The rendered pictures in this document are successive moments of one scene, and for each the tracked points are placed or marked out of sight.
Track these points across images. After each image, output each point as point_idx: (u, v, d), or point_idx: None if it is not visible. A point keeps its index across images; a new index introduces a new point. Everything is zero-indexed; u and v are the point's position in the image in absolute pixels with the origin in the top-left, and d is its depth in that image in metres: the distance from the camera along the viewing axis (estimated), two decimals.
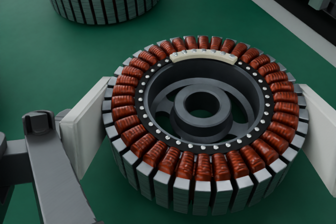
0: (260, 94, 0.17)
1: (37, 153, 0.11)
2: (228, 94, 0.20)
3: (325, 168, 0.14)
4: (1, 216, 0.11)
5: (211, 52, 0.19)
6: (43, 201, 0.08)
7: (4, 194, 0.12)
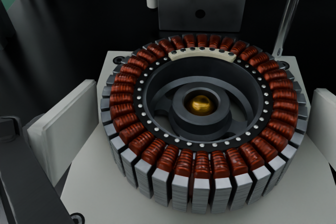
0: (259, 91, 0.17)
1: (5, 162, 0.10)
2: (227, 92, 0.20)
3: None
4: None
5: (210, 50, 0.19)
6: (16, 211, 0.08)
7: None
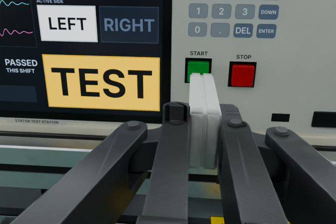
0: None
1: (165, 139, 0.12)
2: None
3: (202, 144, 0.16)
4: (126, 201, 0.12)
5: None
6: (152, 182, 0.09)
7: (135, 181, 0.13)
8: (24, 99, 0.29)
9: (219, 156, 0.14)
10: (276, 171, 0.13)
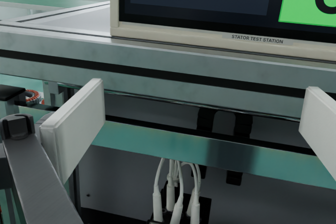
0: None
1: (17, 158, 0.10)
2: None
3: None
4: None
5: None
6: (26, 207, 0.08)
7: None
8: (251, 11, 0.26)
9: None
10: None
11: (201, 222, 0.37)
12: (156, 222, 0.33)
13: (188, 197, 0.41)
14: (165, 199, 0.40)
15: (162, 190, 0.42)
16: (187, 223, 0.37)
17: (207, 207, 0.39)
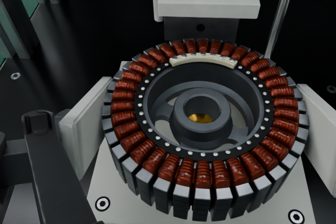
0: (260, 98, 0.17)
1: (36, 153, 0.11)
2: (228, 98, 0.20)
3: (325, 168, 0.14)
4: (1, 216, 0.11)
5: (211, 56, 0.19)
6: (42, 201, 0.08)
7: (4, 194, 0.12)
8: None
9: None
10: None
11: None
12: None
13: None
14: None
15: None
16: None
17: None
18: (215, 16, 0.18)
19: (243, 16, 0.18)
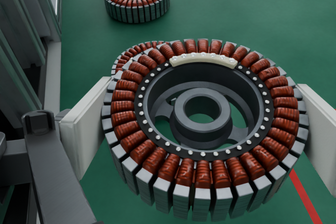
0: (260, 99, 0.17)
1: (36, 153, 0.11)
2: (228, 98, 0.20)
3: (325, 168, 0.14)
4: (1, 216, 0.11)
5: (211, 56, 0.19)
6: (42, 201, 0.08)
7: (4, 194, 0.12)
8: None
9: None
10: None
11: None
12: None
13: None
14: None
15: None
16: None
17: None
18: None
19: None
